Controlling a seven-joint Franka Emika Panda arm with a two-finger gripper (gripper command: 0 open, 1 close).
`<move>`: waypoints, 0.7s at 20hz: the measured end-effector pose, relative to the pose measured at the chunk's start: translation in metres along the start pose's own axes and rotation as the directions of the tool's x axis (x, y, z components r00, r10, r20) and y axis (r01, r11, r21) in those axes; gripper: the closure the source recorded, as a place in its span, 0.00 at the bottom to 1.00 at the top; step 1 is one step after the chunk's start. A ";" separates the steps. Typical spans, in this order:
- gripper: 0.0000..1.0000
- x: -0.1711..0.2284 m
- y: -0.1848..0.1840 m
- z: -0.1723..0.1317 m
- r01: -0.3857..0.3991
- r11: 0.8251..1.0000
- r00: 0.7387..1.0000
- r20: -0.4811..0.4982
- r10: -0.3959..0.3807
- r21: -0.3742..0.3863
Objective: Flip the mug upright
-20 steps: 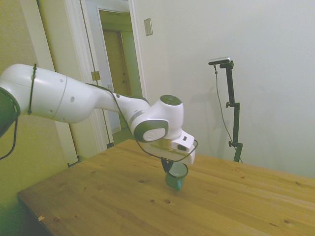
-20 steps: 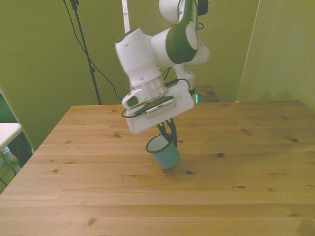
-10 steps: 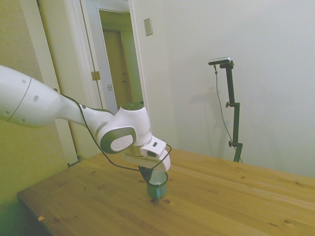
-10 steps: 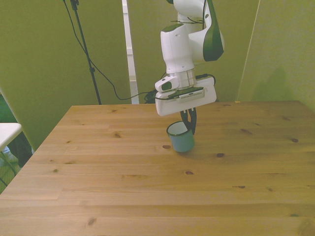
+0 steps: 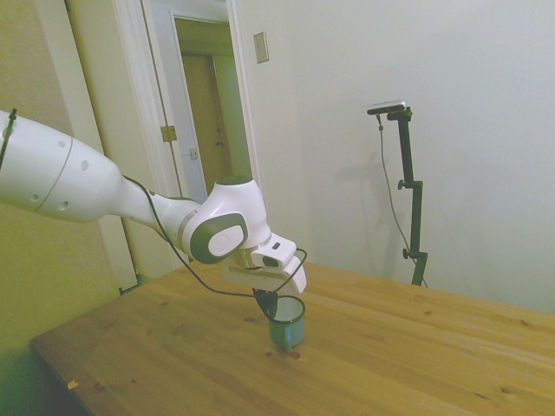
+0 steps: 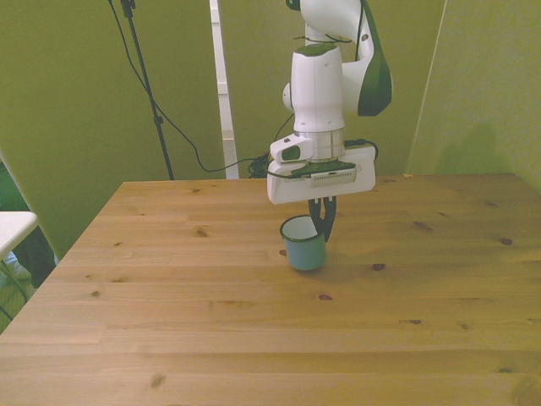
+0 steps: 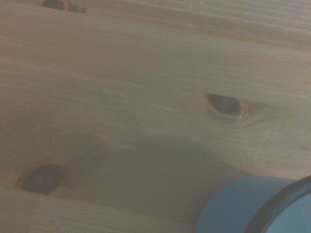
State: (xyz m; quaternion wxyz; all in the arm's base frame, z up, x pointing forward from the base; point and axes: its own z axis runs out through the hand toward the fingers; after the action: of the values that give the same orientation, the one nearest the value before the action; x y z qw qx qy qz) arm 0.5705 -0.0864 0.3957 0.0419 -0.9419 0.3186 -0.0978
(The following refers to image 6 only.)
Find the black tripod camera stand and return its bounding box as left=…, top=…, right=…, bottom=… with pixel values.
left=119, top=0, right=176, bottom=182

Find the black tripod camera cable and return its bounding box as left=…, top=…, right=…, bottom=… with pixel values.
left=107, top=0, right=274, bottom=179

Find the white vertical post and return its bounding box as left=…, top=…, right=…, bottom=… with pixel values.
left=209, top=0, right=240, bottom=180

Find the teal enamel mug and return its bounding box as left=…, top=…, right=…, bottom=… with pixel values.
left=279, top=214, right=329, bottom=272

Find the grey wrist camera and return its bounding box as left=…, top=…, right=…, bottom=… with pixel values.
left=302, top=163, right=360, bottom=189

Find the white side furniture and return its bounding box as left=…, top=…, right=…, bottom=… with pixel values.
left=0, top=211, right=40, bottom=266

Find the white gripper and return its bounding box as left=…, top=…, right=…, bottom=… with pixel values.
left=265, top=143, right=378, bottom=245

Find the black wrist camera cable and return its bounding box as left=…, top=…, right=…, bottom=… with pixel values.
left=265, top=0, right=380, bottom=180

